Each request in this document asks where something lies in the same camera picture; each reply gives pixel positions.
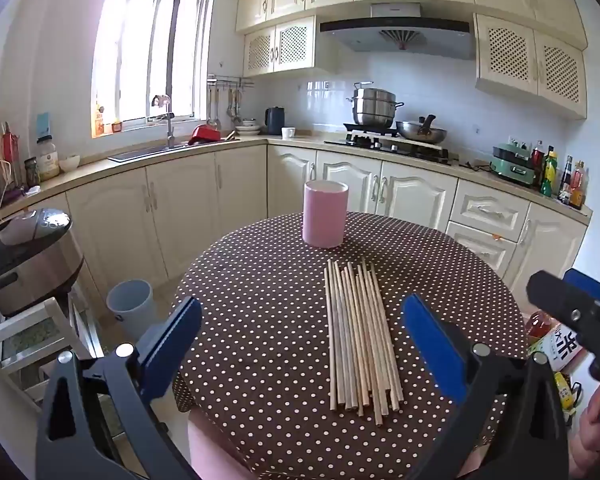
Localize yellow bottle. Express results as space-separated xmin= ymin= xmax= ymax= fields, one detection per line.
xmin=553 ymin=372 xmax=577 ymax=409

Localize person's right hand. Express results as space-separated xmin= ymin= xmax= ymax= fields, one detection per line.
xmin=571 ymin=387 xmax=600 ymax=480

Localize brown sauce bottle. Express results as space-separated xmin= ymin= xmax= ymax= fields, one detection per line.
xmin=569 ymin=161 xmax=587 ymax=210

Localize kitchen window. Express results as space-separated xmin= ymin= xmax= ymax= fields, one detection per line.
xmin=91 ymin=0 xmax=210 ymax=137

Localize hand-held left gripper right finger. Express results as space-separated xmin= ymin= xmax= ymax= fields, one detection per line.
xmin=402 ymin=294 xmax=570 ymax=480

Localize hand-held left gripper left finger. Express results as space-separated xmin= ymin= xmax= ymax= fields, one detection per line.
xmin=35 ymin=296 xmax=203 ymax=480

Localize red bowl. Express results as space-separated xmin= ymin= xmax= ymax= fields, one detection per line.
xmin=187 ymin=123 xmax=222 ymax=146

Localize hanging metal spatula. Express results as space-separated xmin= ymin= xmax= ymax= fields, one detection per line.
xmin=227 ymin=88 xmax=244 ymax=126

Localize cream lower kitchen cabinets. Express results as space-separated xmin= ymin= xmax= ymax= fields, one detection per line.
xmin=0 ymin=142 xmax=594 ymax=311

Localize large white filled jar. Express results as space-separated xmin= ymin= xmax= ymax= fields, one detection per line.
xmin=35 ymin=135 xmax=61 ymax=181

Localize white wooden stool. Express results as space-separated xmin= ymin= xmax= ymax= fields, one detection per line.
xmin=0 ymin=296 xmax=105 ymax=403

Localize black electric kettle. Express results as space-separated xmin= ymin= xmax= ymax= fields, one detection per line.
xmin=264 ymin=106 xmax=287 ymax=135

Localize silver black rice cooker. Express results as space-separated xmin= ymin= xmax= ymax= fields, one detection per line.
xmin=0 ymin=208 xmax=85 ymax=317

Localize range hood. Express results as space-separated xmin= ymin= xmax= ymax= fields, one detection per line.
xmin=319 ymin=3 xmax=476 ymax=61

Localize hanging metal ladle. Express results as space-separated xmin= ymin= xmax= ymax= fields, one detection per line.
xmin=207 ymin=88 xmax=222 ymax=129

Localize pink cylindrical container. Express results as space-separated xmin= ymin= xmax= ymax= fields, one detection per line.
xmin=302 ymin=180 xmax=350 ymax=249

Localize group of wooden chopsticks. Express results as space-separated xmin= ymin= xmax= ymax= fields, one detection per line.
xmin=324 ymin=256 xmax=405 ymax=427

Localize metal wok with black handle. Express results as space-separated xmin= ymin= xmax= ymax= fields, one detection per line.
xmin=395 ymin=114 xmax=449 ymax=145

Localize brown polka dot tablecloth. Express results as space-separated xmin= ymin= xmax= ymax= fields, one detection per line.
xmin=172 ymin=211 xmax=529 ymax=480

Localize stainless steel steamer pot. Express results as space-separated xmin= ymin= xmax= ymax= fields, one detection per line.
xmin=345 ymin=82 xmax=406 ymax=129

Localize green electric cooker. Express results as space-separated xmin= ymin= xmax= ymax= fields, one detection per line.
xmin=489 ymin=143 xmax=536 ymax=184

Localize metal sink faucet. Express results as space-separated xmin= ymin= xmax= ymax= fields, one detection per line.
xmin=151 ymin=94 xmax=177 ymax=149

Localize red bag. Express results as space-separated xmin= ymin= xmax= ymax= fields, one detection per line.
xmin=524 ymin=310 xmax=554 ymax=342

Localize white printed bag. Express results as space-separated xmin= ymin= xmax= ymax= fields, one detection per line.
xmin=528 ymin=329 xmax=592 ymax=377

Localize grey blue trash bin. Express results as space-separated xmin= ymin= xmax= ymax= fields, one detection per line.
xmin=106 ymin=280 xmax=157 ymax=345

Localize black gas stove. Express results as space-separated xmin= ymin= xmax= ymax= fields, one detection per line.
xmin=324 ymin=123 xmax=454 ymax=166

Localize person's pink trouser leg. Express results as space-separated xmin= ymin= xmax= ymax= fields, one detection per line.
xmin=187 ymin=404 xmax=262 ymax=480

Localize dark sauce bottle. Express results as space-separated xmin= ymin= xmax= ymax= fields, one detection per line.
xmin=558 ymin=155 xmax=575 ymax=205

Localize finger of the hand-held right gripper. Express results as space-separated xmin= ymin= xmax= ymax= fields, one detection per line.
xmin=526 ymin=270 xmax=600 ymax=390
xmin=564 ymin=268 xmax=600 ymax=313

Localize steel kitchen sink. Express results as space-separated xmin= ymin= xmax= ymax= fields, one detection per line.
xmin=107 ymin=142 xmax=207 ymax=164

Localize metal utensil rail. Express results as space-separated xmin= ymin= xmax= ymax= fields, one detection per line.
xmin=207 ymin=74 xmax=255 ymax=92

